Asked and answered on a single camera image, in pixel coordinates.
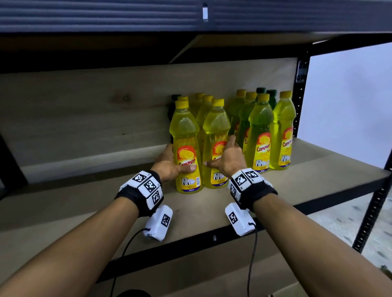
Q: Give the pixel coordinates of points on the person's left hand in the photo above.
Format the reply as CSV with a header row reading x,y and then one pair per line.
x,y
164,166

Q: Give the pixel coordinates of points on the person's right hand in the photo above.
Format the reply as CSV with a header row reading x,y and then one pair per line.
x,y
229,160

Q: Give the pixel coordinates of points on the person's left thumb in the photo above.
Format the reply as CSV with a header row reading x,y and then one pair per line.
x,y
185,169

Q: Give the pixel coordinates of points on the person's right thumb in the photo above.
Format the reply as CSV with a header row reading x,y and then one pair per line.
x,y
212,164

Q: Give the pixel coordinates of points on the yellow dish soap bottle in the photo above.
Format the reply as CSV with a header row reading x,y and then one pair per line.
x,y
183,131
216,125

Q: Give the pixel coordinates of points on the person's right forearm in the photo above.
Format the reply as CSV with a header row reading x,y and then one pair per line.
x,y
312,247

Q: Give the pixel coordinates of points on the person's left forearm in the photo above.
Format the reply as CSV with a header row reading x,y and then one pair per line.
x,y
70,254

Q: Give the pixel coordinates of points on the black marker wristband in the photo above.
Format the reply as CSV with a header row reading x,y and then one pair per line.
x,y
144,191
249,188

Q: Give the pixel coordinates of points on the group of yellow soap bottles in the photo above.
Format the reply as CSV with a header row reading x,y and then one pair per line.
x,y
260,137

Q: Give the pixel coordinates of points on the green capped bottle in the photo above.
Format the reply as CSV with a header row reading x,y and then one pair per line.
x,y
260,90
272,96
175,98

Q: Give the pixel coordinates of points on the wooden shelf board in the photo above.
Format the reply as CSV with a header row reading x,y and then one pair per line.
x,y
92,214

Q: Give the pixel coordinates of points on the wooden back panel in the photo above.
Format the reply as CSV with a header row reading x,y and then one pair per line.
x,y
76,116

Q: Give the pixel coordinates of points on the grey corrugated shutter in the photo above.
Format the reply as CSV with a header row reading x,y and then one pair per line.
x,y
122,13

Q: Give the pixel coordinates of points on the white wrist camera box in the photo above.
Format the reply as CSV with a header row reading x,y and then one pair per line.
x,y
240,218
159,223

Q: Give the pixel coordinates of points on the black metal shelving frame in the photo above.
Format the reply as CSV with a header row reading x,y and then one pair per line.
x,y
301,91

